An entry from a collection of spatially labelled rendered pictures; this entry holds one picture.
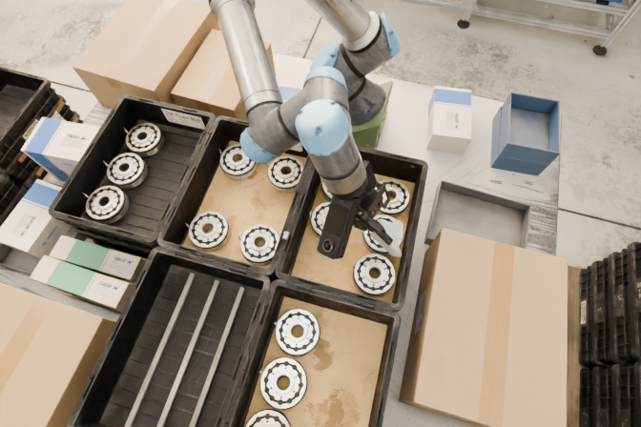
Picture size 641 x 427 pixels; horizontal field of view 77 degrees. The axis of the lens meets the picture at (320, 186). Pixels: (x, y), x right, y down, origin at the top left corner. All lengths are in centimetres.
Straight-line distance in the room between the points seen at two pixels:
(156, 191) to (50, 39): 215
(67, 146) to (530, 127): 141
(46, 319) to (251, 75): 73
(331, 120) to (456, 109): 87
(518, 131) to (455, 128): 20
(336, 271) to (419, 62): 182
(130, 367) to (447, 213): 94
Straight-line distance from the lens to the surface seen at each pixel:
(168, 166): 126
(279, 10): 294
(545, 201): 143
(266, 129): 72
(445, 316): 99
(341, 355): 102
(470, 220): 131
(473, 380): 99
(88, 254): 125
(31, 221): 141
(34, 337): 115
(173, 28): 152
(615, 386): 175
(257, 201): 114
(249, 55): 81
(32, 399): 113
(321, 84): 68
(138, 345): 111
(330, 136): 58
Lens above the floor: 184
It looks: 63 degrees down
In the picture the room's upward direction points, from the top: 2 degrees counter-clockwise
